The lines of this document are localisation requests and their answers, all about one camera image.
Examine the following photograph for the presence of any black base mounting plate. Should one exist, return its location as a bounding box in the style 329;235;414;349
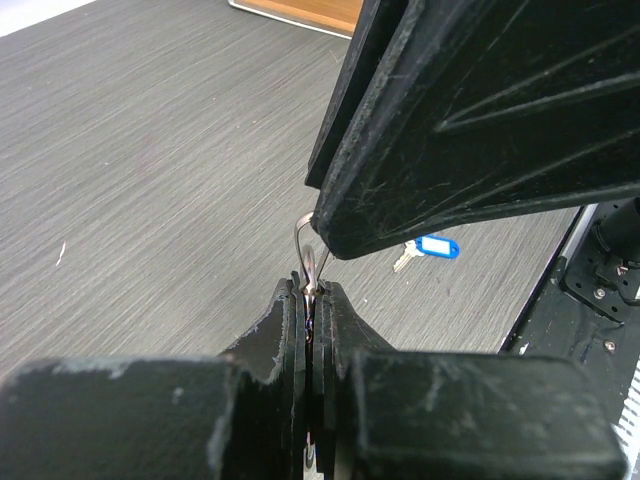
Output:
500;198;639;424

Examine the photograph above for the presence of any large metal keyring with keys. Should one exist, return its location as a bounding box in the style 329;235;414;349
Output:
294;212;335;479

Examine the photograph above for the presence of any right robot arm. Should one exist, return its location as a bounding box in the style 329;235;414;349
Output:
306;1;639;261

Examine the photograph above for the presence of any white slotted cable duct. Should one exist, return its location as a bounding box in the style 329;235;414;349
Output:
614;364;639;458

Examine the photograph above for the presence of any white wire shelf rack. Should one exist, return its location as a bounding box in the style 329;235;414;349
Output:
228;0;363;39

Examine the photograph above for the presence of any loose key with blue tag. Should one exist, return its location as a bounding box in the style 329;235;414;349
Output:
393;235;460;273

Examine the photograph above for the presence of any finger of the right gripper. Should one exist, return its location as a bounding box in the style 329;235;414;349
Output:
311;0;639;260
305;0;400;189

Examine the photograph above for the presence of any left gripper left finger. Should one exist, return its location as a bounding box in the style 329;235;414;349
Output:
1;279;306;479

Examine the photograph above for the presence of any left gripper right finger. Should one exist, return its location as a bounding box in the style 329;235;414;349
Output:
313;282;627;479

